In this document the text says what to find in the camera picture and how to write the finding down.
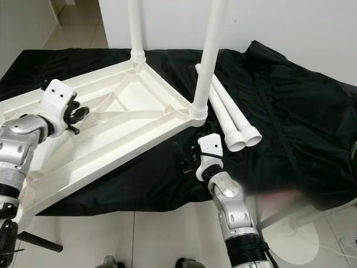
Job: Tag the white plastic table top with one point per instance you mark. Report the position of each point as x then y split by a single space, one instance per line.
145 120

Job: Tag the white plastic table leg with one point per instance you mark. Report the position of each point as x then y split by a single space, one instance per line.
135 28
242 120
212 56
226 123

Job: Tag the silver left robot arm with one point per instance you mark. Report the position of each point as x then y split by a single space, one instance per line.
17 156

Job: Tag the grey robot right foot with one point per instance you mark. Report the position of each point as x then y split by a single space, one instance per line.
188 263

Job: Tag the grey robot foot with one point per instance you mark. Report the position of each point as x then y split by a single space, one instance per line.
188 263
110 262

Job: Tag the black cylindrical rod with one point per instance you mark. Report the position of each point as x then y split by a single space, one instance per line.
42 243

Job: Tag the black cloth table cover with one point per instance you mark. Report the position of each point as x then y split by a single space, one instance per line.
301 111

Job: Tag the grey robot left foot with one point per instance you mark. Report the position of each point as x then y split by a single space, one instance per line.
110 262

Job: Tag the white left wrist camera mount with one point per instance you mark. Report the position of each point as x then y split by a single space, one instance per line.
58 100

